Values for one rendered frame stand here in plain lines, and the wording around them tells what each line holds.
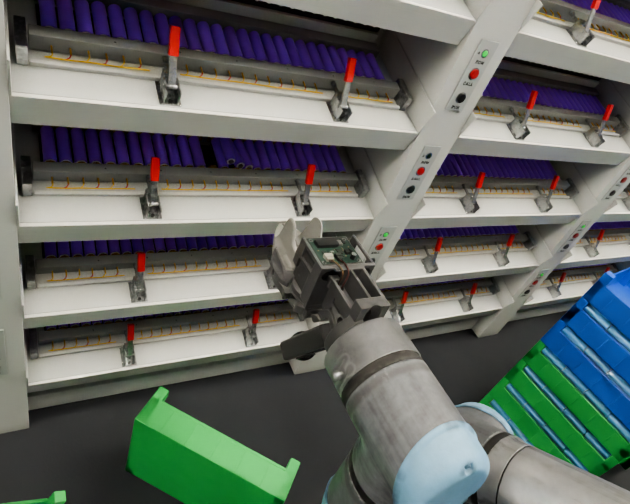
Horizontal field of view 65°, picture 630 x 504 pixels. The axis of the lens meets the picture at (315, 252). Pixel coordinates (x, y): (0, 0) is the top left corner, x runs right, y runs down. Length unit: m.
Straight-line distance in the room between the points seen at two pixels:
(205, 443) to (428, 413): 0.59
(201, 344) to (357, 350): 0.69
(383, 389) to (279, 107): 0.46
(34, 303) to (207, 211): 0.32
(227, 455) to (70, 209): 0.50
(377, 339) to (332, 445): 0.82
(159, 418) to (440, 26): 0.80
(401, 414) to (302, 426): 0.84
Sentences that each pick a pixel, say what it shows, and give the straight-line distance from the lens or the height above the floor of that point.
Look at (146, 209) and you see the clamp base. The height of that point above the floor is 0.56.
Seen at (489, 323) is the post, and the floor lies 0.07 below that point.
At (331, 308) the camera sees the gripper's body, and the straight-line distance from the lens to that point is 0.55.
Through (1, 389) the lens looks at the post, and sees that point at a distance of 1.08.
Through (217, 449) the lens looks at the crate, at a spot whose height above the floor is 0.20.
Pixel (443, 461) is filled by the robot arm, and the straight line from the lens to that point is 0.44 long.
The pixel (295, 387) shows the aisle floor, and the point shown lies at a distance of 1.33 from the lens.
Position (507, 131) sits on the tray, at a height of 0.74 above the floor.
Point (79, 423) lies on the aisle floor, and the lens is 1.20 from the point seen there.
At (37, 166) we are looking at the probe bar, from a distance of 0.81.
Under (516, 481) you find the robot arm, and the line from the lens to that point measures 0.58.
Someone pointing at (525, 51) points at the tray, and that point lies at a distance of 0.97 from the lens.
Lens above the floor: 1.05
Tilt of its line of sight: 38 degrees down
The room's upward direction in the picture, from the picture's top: 24 degrees clockwise
